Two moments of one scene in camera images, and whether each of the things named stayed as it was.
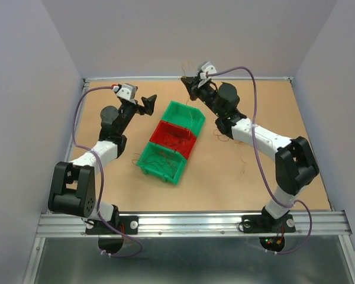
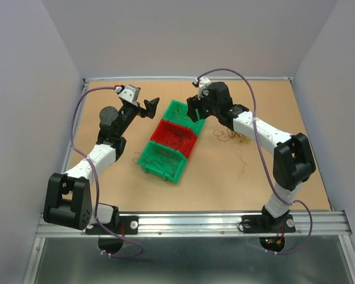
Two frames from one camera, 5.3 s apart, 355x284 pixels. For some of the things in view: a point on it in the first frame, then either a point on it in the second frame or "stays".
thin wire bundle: x=223 y=138 stays
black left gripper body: x=127 y=112 stays
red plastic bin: x=178 y=139 stays
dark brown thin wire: x=168 y=144 -> x=175 y=134
